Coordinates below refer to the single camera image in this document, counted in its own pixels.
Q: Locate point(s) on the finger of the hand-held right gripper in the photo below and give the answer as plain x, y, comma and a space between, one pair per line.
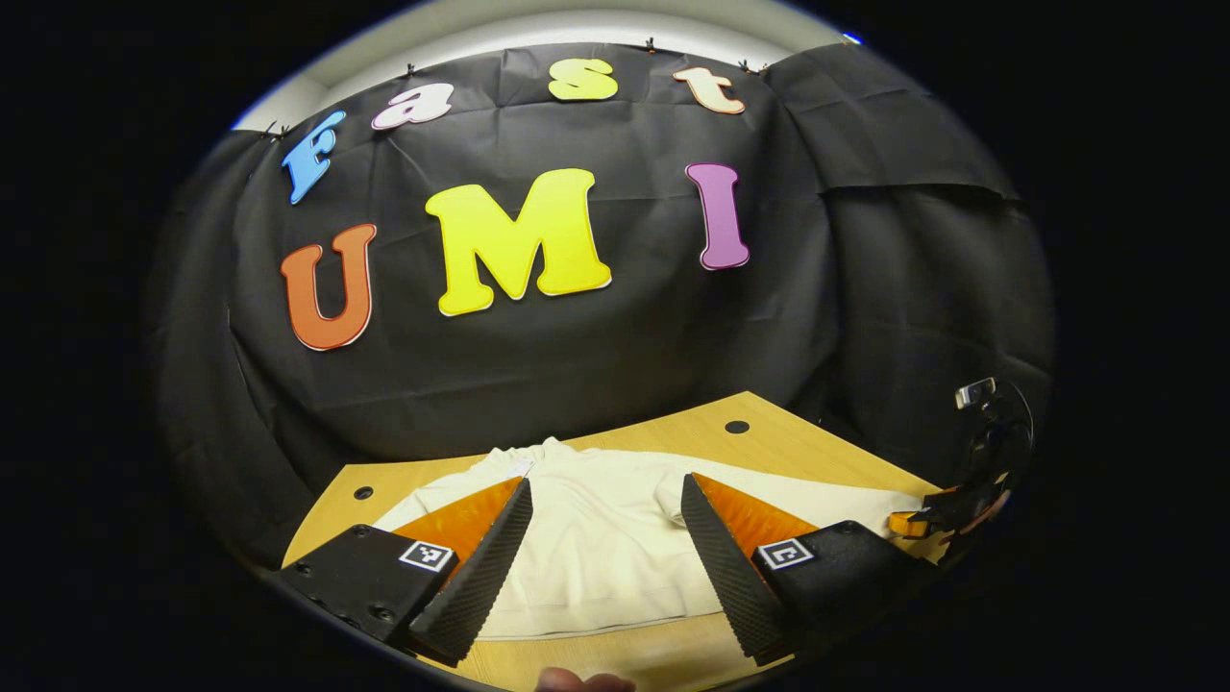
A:
927, 522

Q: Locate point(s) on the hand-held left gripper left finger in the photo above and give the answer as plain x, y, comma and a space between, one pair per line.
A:
485, 577

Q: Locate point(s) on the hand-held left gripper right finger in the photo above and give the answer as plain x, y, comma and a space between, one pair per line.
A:
730, 577

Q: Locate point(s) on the cream sweatshirt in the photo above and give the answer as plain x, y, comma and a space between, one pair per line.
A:
596, 538

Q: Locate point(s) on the black backdrop cloth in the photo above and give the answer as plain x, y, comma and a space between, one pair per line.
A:
577, 365

